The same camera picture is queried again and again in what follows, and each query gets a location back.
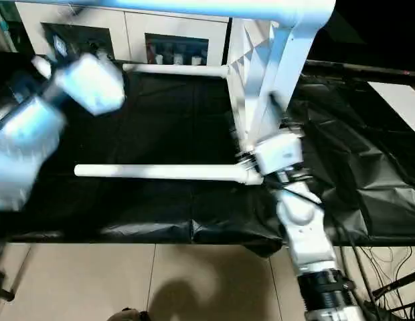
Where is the black plastic mat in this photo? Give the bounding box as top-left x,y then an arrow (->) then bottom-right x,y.
0,49 -> 415,259

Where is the white glass-door cabinet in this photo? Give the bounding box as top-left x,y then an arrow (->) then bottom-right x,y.
13,5 -> 234,67

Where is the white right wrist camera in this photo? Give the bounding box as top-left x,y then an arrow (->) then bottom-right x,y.
253,134 -> 303,176

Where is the black long bar device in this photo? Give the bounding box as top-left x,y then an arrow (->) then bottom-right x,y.
303,59 -> 415,80

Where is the white flat board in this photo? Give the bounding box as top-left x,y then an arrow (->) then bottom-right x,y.
367,81 -> 415,135

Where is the white plastic table top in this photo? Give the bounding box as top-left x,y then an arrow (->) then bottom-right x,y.
226,0 -> 338,158

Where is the teal white pole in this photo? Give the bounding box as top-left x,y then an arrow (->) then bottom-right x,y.
0,0 -> 11,51

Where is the dark brown rounded part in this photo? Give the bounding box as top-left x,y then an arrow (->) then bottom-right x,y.
108,307 -> 151,321

